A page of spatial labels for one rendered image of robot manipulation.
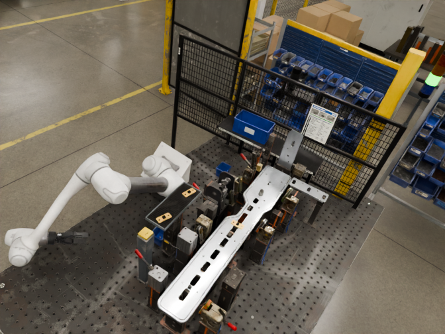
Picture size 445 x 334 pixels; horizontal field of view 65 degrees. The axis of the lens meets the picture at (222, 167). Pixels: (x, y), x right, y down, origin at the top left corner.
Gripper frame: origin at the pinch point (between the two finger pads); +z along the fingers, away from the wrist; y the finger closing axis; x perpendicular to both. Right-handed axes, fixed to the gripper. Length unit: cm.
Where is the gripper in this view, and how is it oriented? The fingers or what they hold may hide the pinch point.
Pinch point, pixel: (85, 238)
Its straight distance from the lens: 231.1
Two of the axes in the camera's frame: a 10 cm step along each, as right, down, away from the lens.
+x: 1.1, 8.9, -4.4
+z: 9.0, 1.0, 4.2
